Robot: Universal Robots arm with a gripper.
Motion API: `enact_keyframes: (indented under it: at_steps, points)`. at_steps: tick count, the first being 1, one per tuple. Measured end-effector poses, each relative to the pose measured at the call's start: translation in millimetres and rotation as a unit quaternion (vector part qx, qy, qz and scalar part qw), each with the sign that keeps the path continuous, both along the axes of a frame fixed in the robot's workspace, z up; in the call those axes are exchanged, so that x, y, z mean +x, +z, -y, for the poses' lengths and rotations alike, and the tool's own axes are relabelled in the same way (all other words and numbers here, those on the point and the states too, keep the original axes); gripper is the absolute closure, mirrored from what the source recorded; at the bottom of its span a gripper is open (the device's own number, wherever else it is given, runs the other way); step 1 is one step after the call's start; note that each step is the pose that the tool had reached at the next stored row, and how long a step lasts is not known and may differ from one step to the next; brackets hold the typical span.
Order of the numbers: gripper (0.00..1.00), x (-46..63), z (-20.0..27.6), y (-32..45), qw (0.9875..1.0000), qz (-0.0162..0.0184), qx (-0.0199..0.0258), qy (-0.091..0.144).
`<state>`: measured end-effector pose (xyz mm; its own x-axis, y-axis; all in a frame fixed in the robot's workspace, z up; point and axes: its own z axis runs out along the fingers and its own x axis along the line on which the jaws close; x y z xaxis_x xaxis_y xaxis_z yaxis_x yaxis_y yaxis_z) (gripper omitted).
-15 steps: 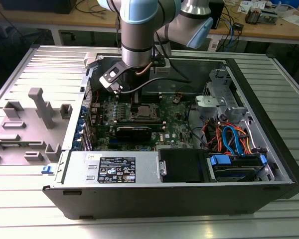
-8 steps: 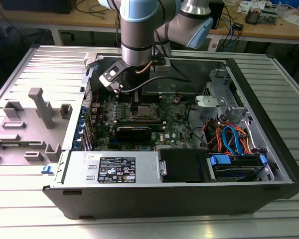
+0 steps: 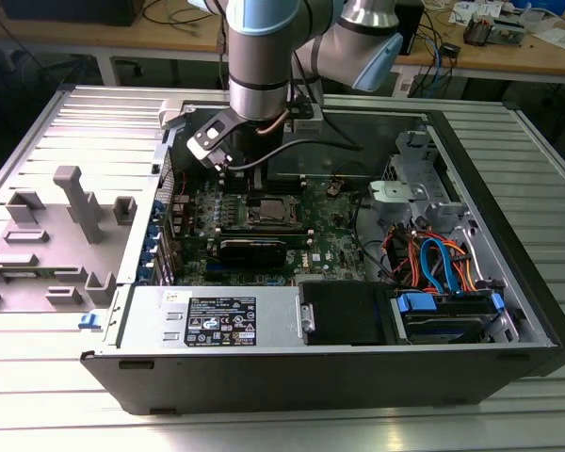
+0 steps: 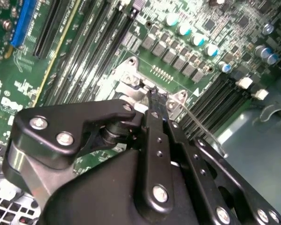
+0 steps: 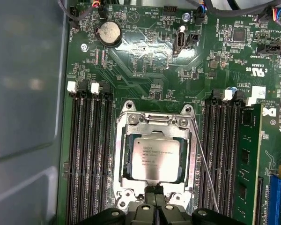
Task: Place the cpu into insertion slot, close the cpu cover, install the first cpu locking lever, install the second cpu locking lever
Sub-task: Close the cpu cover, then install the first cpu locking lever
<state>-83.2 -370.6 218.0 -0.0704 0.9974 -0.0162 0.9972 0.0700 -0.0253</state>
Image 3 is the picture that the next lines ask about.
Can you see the copper wound transformer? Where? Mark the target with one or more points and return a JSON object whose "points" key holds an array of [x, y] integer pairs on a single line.
{"points": [[478, 30]]}

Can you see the black open PC case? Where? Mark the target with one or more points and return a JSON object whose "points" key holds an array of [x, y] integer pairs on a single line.
{"points": [[287, 381]]}

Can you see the small black box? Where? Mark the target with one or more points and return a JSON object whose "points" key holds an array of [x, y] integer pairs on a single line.
{"points": [[449, 51]]}

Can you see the dark office chair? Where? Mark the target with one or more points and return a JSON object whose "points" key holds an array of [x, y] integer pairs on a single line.
{"points": [[28, 85]]}

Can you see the black box on desk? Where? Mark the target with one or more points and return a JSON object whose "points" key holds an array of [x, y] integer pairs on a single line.
{"points": [[75, 11]]}

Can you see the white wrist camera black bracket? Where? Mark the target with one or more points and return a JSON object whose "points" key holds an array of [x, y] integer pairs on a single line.
{"points": [[207, 139]]}

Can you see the blue expansion slot latch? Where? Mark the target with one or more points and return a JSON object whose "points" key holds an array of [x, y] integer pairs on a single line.
{"points": [[158, 209], [147, 255], [152, 234], [144, 276]]}

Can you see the white papers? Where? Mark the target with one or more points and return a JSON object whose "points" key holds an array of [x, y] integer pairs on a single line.
{"points": [[560, 37]]}

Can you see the grey electronic device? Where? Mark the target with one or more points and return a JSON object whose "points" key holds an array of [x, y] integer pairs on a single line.
{"points": [[508, 33]]}

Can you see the small blue plastic clip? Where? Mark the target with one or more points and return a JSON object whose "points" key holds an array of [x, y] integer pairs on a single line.
{"points": [[89, 322]]}

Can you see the black RAM stick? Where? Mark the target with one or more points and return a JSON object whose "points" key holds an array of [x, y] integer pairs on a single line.
{"points": [[263, 231]]}

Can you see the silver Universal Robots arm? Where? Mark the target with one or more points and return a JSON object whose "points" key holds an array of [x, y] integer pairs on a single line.
{"points": [[259, 61]]}

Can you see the hard disk in blue carrier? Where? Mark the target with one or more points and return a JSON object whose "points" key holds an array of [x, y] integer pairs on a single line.
{"points": [[433, 325]]}

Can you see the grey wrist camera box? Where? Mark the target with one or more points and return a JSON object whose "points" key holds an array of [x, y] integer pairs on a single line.
{"points": [[308, 124]]}

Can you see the wooden desk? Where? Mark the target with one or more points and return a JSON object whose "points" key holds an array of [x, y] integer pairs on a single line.
{"points": [[122, 35]]}

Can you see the round coin battery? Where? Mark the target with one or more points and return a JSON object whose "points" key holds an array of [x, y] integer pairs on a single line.
{"points": [[333, 189]]}

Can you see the grey parts rack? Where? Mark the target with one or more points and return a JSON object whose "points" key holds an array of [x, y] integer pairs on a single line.
{"points": [[61, 245]]}

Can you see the black graphics card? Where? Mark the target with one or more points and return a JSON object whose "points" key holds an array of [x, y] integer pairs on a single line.
{"points": [[252, 254]]}

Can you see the black RAM slots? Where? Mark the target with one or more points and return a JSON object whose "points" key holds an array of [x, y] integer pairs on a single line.
{"points": [[282, 183]]}

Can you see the green motherboard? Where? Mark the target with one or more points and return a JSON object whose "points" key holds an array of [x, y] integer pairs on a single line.
{"points": [[329, 245]]}

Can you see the silver power supply with label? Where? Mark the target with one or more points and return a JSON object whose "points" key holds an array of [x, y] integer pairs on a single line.
{"points": [[146, 320]]}

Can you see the black upright box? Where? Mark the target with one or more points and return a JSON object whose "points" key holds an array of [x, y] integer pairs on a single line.
{"points": [[412, 33]]}

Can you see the silver metal drive cage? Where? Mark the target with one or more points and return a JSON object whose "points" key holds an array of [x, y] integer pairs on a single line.
{"points": [[416, 160]]}

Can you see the grey corner bracket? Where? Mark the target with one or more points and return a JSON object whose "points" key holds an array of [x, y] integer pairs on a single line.
{"points": [[169, 113]]}

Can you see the black plastic shroud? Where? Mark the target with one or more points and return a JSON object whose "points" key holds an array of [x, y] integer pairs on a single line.
{"points": [[343, 313]]}

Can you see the silver CPU plate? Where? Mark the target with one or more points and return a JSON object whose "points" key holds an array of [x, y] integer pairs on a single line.
{"points": [[273, 210]]}

